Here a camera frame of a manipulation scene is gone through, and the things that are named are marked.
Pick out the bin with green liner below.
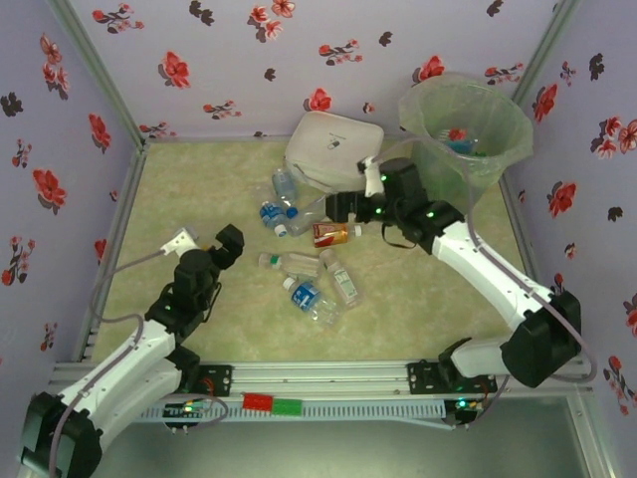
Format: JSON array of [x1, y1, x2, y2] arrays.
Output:
[[397, 72, 534, 220]]

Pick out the green block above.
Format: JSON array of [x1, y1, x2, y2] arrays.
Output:
[[272, 397, 305, 417]]

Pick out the clear bottle green label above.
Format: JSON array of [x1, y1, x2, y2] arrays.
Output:
[[318, 248, 365, 308]]

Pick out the aluminium frame post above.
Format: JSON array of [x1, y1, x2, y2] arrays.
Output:
[[511, 0, 583, 104], [45, 0, 148, 148]]

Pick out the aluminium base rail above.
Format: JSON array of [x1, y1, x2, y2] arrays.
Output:
[[47, 360, 596, 397]]

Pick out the red orange label bottle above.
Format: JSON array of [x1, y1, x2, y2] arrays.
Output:
[[312, 221, 364, 249]]

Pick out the blue label bottle white cap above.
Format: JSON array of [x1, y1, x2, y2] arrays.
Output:
[[282, 276, 345, 331], [257, 200, 291, 238]]

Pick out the circuit board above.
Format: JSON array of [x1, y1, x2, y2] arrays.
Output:
[[453, 396, 488, 417], [162, 397, 210, 422]]

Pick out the white plastic carry case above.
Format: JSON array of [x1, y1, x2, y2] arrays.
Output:
[[283, 110, 385, 194]]

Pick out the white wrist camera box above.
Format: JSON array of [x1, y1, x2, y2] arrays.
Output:
[[356, 156, 385, 198], [159, 226, 200, 256]]

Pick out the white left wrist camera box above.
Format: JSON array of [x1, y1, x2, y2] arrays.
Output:
[[159, 226, 200, 256]]

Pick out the clear bottle white label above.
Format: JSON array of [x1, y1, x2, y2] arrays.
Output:
[[257, 251, 320, 277]]

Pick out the left circuit board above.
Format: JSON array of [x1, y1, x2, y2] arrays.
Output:
[[162, 397, 210, 422]]

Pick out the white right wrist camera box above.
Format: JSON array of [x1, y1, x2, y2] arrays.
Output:
[[356, 156, 385, 198]]

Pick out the right circuit board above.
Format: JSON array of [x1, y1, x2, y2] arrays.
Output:
[[453, 396, 488, 417]]

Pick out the grey right arm cable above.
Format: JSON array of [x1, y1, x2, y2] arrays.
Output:
[[367, 137, 598, 384]]

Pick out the clear unlabelled plastic bottle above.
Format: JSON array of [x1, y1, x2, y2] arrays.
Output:
[[287, 195, 330, 237]]

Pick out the white slotted cable duct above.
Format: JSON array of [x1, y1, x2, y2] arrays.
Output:
[[141, 396, 447, 427]]

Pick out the aluminium lower frame bar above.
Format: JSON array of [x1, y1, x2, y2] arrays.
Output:
[[564, 392, 618, 478]]

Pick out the red block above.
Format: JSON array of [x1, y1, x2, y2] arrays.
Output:
[[242, 392, 275, 412]]

